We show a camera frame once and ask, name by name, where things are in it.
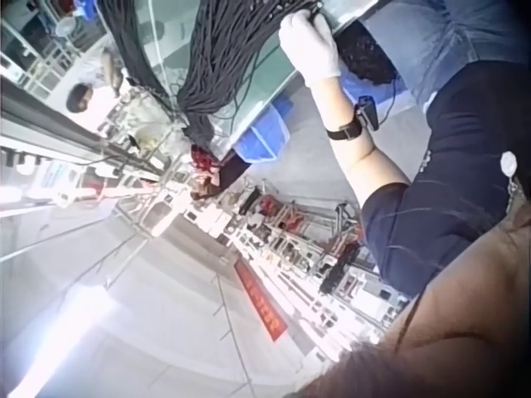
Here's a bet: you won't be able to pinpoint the black wrist band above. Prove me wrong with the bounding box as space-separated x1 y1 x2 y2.
325 95 380 142

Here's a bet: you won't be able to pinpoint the person's left hand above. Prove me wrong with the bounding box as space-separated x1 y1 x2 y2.
278 8 343 89

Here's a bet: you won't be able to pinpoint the metal workstation racks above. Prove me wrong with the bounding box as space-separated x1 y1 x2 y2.
136 173 416 332

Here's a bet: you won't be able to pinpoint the person's legs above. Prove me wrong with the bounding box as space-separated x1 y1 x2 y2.
383 0 531 111

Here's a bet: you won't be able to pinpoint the blue plastic crate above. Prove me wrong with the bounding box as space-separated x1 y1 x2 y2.
235 95 291 163

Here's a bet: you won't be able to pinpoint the red banner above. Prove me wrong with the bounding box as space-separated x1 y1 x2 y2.
233 260 289 342

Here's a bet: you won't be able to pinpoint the bundle of black cables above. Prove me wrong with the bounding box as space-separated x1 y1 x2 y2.
98 0 329 142

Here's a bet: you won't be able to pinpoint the black mesh bag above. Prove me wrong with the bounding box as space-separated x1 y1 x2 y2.
334 19 400 87

